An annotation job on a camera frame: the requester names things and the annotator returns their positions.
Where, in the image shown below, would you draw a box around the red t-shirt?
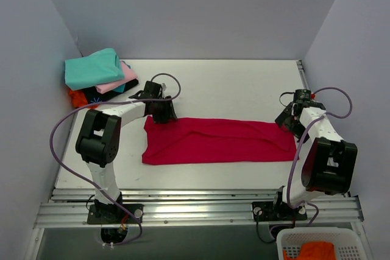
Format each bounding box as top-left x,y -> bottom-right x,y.
142,118 -> 296,166

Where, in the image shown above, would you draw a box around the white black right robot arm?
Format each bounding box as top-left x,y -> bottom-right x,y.
270,100 -> 358,219

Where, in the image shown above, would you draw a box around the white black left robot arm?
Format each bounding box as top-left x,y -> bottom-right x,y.
76,81 -> 177,223

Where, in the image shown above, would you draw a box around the pink folded t-shirt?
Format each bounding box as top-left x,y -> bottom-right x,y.
94,60 -> 137,93

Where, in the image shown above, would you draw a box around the black folded t-shirt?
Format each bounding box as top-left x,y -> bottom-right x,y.
79,77 -> 140,108

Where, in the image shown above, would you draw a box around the teal folded t-shirt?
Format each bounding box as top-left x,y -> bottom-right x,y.
65,48 -> 124,91

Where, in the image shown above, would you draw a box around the orange folded t-shirt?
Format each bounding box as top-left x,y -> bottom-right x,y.
68,88 -> 90,108

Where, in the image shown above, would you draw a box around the orange t-shirt in basket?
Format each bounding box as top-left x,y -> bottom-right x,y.
283,242 -> 336,260

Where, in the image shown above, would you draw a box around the white plastic laundry basket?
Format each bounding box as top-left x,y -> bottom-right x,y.
276,227 -> 367,259

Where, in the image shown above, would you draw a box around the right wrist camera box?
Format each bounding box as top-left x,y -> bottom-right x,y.
293,89 -> 315,103

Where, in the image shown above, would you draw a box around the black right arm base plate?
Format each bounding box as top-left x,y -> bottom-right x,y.
251,201 -> 308,222

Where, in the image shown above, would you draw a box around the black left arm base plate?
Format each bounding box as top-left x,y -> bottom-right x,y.
87,203 -> 144,225

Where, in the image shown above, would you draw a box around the aluminium frame rails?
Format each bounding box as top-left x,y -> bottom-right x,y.
29,60 -> 365,260

